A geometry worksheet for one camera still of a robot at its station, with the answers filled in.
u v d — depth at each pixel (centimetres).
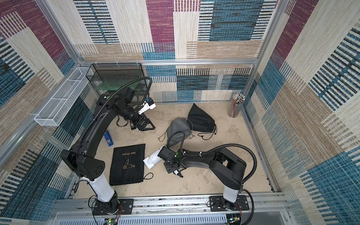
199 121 102
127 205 74
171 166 65
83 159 43
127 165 87
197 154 53
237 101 98
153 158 85
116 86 94
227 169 46
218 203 74
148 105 67
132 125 103
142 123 66
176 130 97
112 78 105
